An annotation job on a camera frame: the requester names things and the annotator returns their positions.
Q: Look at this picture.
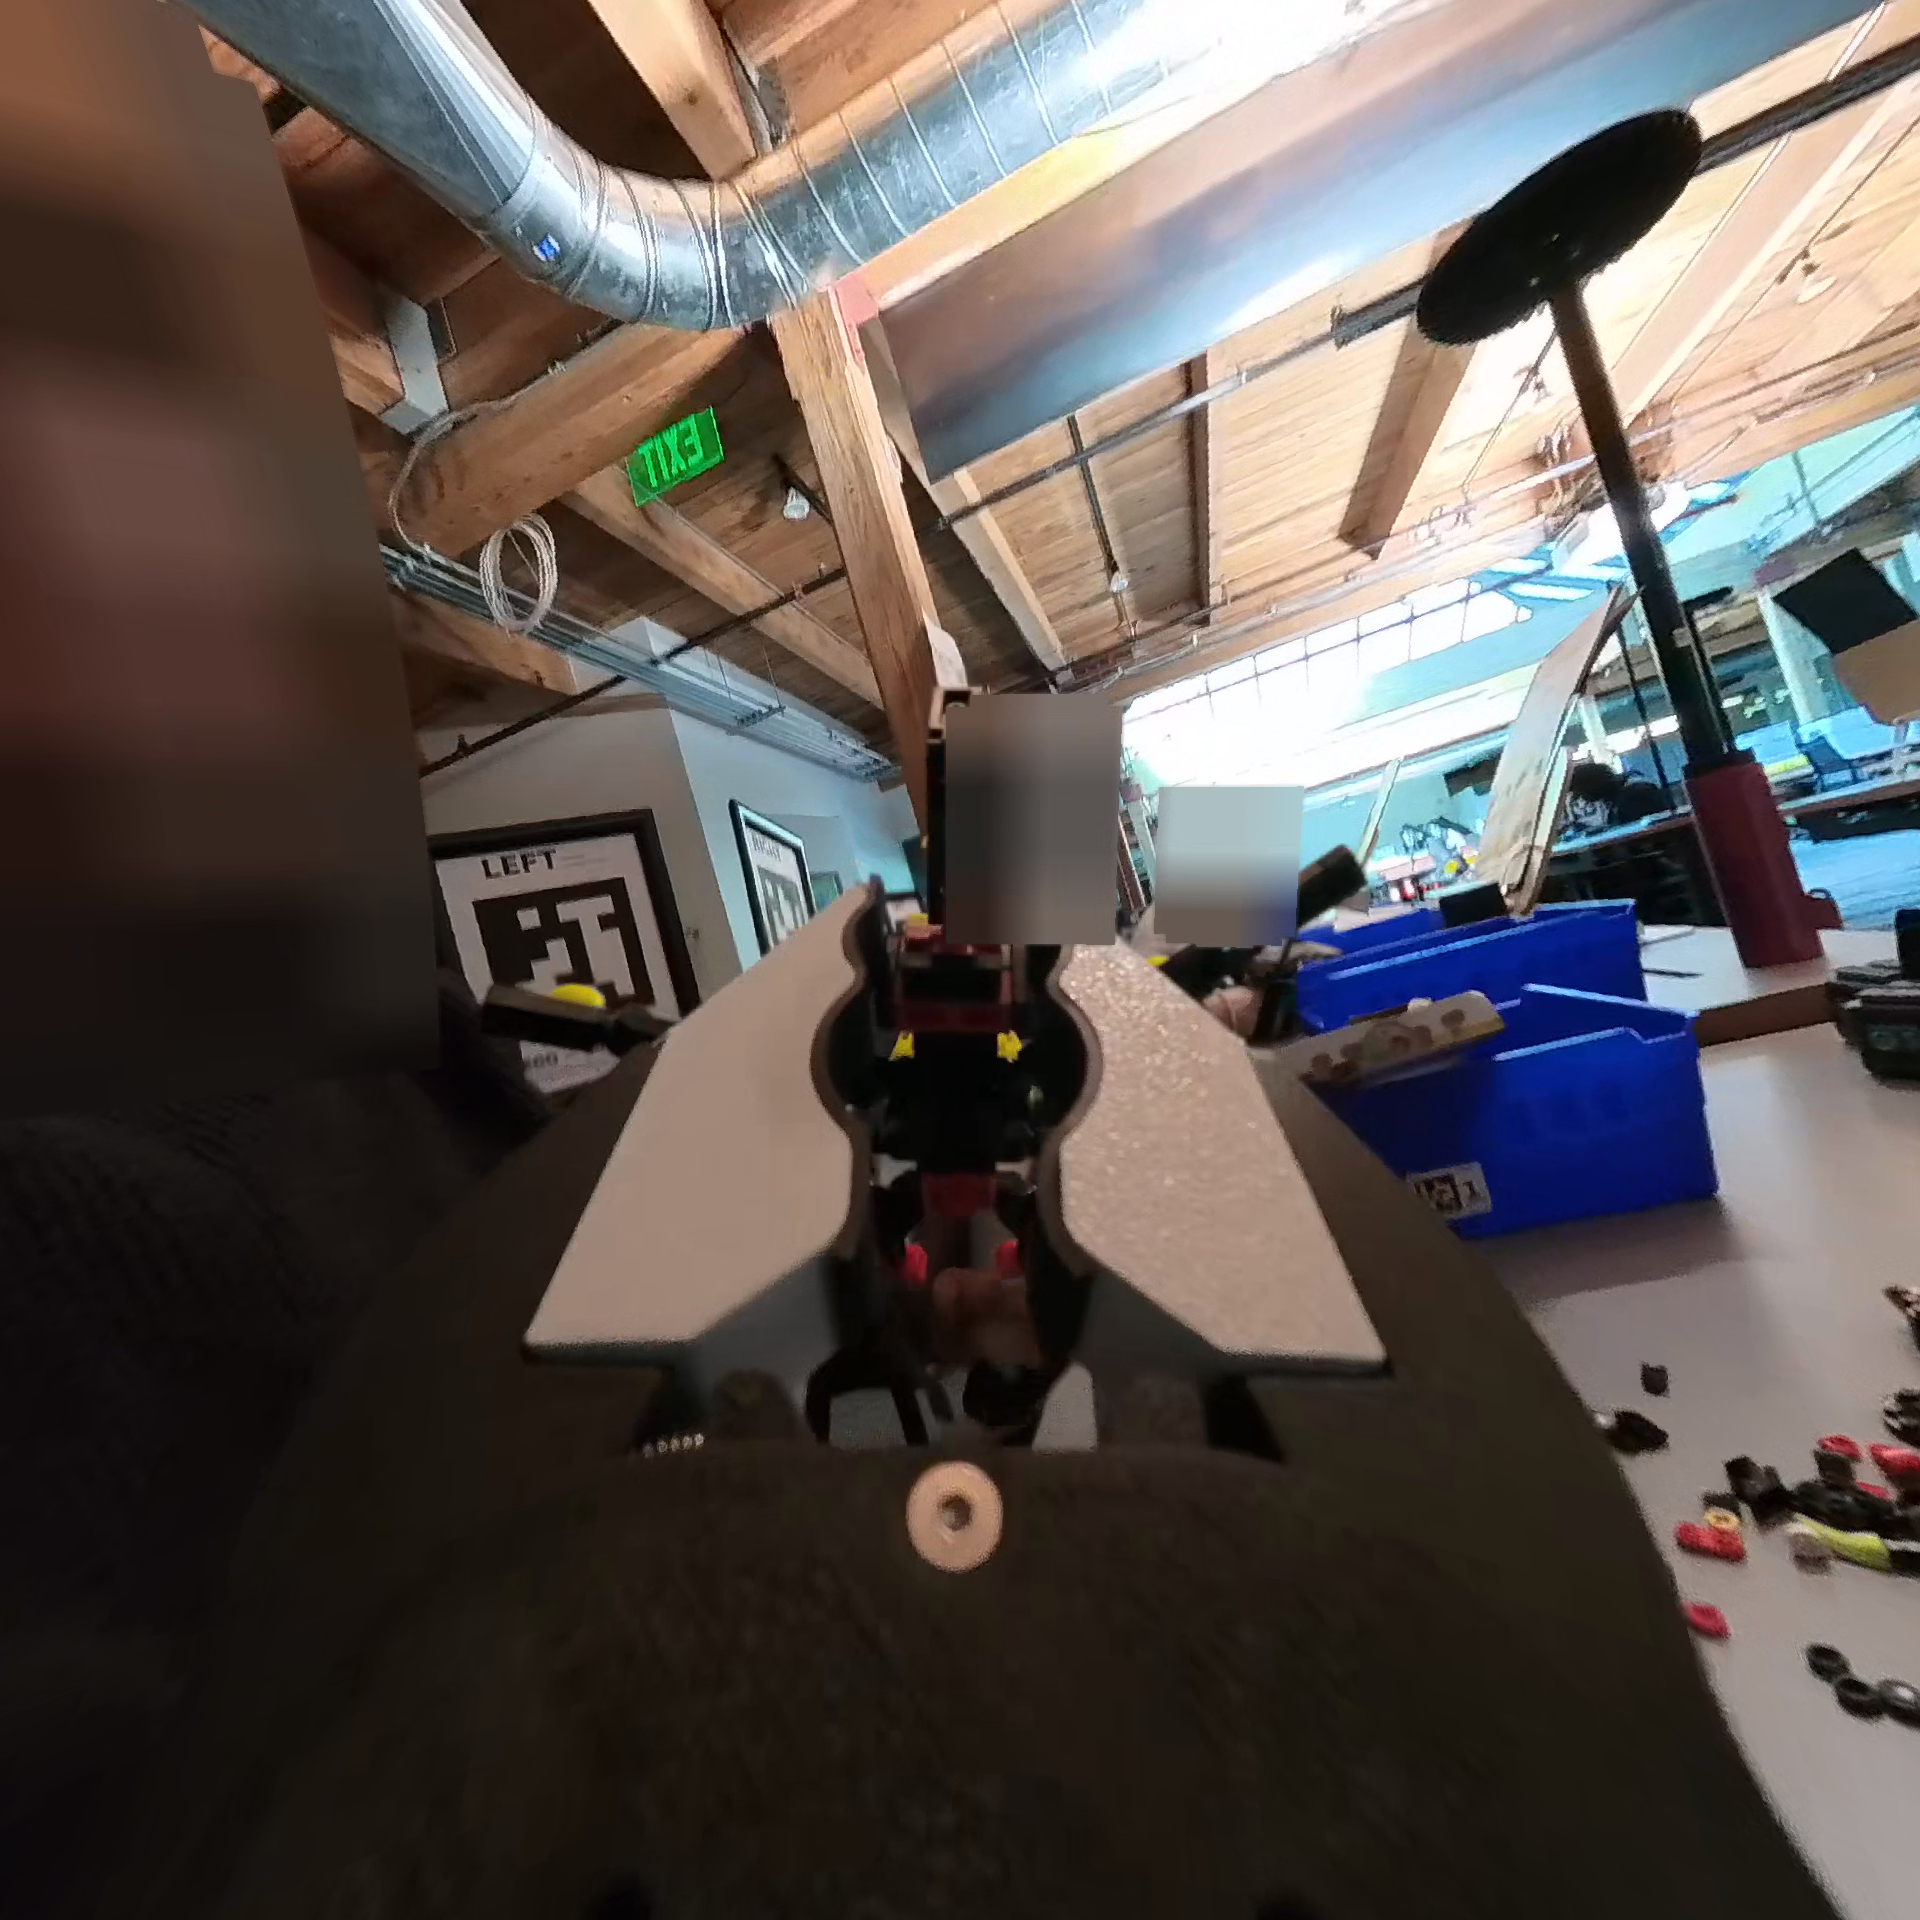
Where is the black device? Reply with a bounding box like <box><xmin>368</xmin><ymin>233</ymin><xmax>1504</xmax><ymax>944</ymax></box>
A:
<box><xmin>1836</xmin><ymin>955</ymin><xmax>1920</xmax><ymax>1082</ymax></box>

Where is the brown cardboard sheet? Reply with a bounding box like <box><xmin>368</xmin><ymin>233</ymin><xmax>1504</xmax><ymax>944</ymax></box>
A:
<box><xmin>1481</xmin><ymin>583</ymin><xmax>1638</xmax><ymax>914</ymax></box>

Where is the cardboard box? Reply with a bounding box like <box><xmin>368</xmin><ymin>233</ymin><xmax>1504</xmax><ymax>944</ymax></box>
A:
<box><xmin>1770</xmin><ymin>550</ymin><xmax>1920</xmax><ymax>725</ymax></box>

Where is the black pole stand red base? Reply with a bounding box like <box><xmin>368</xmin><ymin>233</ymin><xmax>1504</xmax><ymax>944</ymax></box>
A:
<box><xmin>1413</xmin><ymin>109</ymin><xmax>1839</xmax><ymax>967</ymax></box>

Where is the green exit sign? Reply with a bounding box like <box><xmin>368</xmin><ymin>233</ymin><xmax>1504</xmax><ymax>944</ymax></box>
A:
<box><xmin>628</xmin><ymin>408</ymin><xmax>722</xmax><ymax>510</ymax></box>

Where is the person's dark knit sweater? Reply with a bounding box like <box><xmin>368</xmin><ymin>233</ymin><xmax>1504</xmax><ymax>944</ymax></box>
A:
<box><xmin>0</xmin><ymin>973</ymin><xmax>550</xmax><ymax>1920</ymax></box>

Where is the silver round air duct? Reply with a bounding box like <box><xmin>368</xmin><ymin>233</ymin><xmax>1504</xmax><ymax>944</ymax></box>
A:
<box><xmin>171</xmin><ymin>0</ymin><xmax>1201</xmax><ymax>330</ymax></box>

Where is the heap of toy bricks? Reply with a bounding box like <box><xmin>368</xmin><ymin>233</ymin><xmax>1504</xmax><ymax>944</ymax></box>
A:
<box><xmin>1588</xmin><ymin>1282</ymin><xmax>1920</xmax><ymax>1727</ymax></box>

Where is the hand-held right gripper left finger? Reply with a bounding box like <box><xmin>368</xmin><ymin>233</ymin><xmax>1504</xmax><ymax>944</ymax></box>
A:
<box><xmin>529</xmin><ymin>883</ymin><xmax>886</xmax><ymax>1388</ymax></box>

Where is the blue plastic bin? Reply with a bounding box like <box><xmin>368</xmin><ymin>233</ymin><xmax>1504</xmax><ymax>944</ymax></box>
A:
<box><xmin>1298</xmin><ymin>986</ymin><xmax>1718</xmax><ymax>1240</ymax></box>
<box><xmin>1298</xmin><ymin>899</ymin><xmax>1641</xmax><ymax>1037</ymax></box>

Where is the coiled white wire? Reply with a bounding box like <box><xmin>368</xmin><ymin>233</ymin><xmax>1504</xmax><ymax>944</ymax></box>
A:
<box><xmin>392</xmin><ymin>403</ymin><xmax>561</xmax><ymax>632</ymax></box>

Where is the large framed tag poster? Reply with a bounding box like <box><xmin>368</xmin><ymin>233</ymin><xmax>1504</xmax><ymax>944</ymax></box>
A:
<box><xmin>423</xmin><ymin>808</ymin><xmax>704</xmax><ymax>1092</ymax></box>

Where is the small framed tag poster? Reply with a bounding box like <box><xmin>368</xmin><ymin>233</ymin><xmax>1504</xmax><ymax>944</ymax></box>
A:
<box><xmin>728</xmin><ymin>799</ymin><xmax>820</xmax><ymax>955</ymax></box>

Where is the black yellow spider brick model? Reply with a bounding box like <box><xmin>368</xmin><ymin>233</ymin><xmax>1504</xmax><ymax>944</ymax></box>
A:
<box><xmin>481</xmin><ymin>887</ymin><xmax>1106</xmax><ymax>1421</ymax></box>

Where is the pale perforated toy plate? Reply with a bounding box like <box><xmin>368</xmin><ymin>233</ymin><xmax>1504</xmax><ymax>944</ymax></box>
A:
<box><xmin>1303</xmin><ymin>989</ymin><xmax>1504</xmax><ymax>1087</ymax></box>

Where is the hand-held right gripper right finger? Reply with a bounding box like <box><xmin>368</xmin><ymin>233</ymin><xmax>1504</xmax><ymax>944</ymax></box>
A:
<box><xmin>1043</xmin><ymin>949</ymin><xmax>1386</xmax><ymax>1380</ymax></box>

